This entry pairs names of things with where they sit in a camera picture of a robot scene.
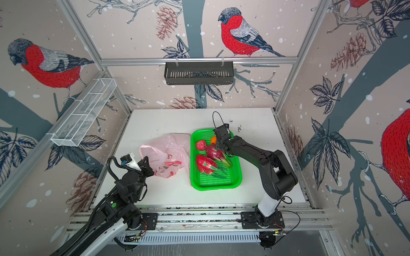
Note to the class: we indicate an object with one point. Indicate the pink plastic bag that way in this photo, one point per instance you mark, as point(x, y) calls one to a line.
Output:
point(168, 154)

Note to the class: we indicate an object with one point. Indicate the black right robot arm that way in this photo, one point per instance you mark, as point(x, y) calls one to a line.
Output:
point(277, 175)

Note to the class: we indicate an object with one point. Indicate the green plastic basket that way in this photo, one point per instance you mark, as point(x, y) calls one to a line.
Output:
point(204, 182)

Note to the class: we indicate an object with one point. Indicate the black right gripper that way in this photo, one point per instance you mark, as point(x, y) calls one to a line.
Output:
point(218, 144)

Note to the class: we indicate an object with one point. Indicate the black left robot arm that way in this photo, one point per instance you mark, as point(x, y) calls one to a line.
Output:
point(116, 217)

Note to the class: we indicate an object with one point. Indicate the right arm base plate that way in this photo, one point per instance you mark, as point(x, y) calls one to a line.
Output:
point(256, 220)

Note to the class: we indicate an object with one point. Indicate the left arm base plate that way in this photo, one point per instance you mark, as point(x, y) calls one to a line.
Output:
point(143, 222)

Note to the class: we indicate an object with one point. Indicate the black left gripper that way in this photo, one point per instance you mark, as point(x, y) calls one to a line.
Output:
point(146, 167)

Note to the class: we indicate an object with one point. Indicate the small red fruit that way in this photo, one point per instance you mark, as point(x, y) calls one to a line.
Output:
point(201, 145)

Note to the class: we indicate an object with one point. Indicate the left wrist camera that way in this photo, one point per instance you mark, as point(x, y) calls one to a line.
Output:
point(130, 162)

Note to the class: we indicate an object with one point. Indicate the white wire mesh shelf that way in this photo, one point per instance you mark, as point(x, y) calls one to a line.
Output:
point(86, 109)

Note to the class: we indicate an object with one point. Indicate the black hanging wire basket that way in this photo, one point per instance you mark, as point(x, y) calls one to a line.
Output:
point(199, 73)

